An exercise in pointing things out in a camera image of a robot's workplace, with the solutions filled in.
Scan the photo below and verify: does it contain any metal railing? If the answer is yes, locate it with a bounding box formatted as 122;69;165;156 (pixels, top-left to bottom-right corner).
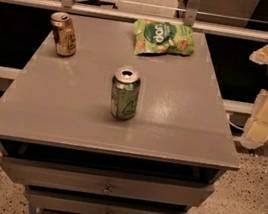
0;0;268;42

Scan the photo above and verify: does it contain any gold soda can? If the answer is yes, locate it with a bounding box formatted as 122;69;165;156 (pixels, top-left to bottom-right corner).
50;11;77;57

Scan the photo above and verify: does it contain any grey drawer cabinet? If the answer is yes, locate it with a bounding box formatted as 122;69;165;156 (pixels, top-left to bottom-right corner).
0;16;239;214

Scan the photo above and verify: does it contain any green rice chip bag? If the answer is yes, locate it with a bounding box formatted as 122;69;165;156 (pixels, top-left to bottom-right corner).
133;18;195;56

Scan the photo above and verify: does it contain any green soda can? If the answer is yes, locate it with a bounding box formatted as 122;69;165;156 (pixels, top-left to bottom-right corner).
110;66;141;121

